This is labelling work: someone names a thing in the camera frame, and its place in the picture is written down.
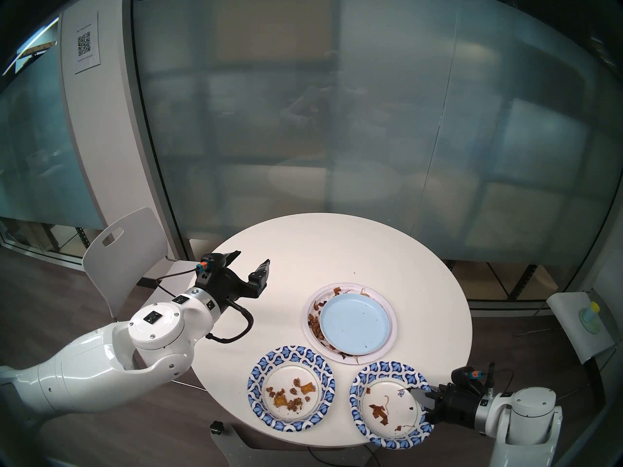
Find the green bottle with yellow cap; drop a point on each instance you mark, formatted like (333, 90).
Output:
(590, 317)

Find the thin brown food scraps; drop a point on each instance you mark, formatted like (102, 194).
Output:
(378, 411)

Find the brown food scraps pile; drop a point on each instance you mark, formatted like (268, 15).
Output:
(316, 327)

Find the large white paper plate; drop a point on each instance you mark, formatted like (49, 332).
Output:
(384, 347)

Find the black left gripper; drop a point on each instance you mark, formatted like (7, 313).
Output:
(226, 286)

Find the light blue plastic plate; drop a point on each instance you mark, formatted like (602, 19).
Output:
(355, 325)

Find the grey white chair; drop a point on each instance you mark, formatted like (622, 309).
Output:
(567, 315)

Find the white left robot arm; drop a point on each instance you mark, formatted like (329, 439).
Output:
(155, 325)

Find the black knob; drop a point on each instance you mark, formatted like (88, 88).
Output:
(217, 427)

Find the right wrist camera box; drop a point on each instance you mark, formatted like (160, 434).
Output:
(467, 375)

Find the blue patterned bowl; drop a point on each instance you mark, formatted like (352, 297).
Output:
(292, 373)
(384, 393)

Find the QR code paper sign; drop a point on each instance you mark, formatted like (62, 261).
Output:
(85, 45)

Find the orange brown food chunks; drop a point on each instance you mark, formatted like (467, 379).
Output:
(292, 403)

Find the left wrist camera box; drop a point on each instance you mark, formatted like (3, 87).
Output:
(211, 262)

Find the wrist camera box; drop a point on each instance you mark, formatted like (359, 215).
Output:
(467, 375)
(211, 262)

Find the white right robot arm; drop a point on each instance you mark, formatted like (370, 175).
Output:
(530, 412)

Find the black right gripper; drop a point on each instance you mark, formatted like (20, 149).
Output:
(457, 403)

